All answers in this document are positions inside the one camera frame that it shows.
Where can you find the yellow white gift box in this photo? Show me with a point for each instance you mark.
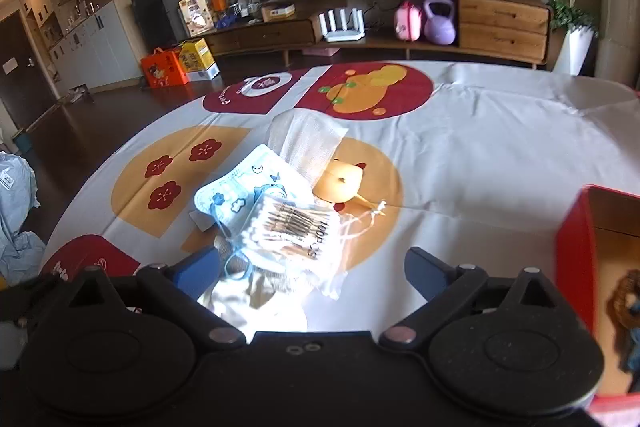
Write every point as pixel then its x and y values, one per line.
pixel 196 14

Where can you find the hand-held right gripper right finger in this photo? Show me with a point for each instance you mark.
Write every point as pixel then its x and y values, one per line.
pixel 425 272

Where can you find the printed white tablecloth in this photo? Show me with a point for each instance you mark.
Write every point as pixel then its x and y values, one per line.
pixel 475 157

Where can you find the cotton swab bag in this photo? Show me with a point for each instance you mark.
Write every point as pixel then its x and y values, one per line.
pixel 295 227

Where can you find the pink piggy bag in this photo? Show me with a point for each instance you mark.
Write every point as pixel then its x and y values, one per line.
pixel 407 24

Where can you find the clear plastic bag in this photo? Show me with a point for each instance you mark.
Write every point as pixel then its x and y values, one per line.
pixel 305 142

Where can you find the white towel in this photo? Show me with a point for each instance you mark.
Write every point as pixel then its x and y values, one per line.
pixel 260 307

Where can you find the purple kettlebell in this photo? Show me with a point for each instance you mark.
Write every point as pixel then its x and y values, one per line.
pixel 440 29

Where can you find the brown soft toy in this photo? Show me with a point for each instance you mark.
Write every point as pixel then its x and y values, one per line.
pixel 627 302

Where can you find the white router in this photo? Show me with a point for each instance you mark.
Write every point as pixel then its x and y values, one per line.
pixel 342 32

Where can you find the white planter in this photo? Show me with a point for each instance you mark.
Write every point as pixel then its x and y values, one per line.
pixel 575 52

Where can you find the blue printed face mask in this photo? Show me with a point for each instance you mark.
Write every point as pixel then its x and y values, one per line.
pixel 245 187

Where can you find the grey blue plastic bag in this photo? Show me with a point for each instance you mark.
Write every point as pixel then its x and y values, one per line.
pixel 15 192

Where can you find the dark door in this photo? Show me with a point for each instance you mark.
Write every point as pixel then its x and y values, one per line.
pixel 20 72

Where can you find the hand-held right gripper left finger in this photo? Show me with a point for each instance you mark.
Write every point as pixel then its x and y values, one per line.
pixel 196 269

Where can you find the black cabinet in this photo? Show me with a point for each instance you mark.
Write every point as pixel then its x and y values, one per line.
pixel 155 14

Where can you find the wooden TV cabinet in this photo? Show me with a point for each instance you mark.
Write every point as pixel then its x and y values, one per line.
pixel 500 27

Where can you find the red gift box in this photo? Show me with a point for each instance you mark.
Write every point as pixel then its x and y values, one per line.
pixel 162 69

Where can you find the yellow carton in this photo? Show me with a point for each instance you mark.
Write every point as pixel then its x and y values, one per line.
pixel 195 54

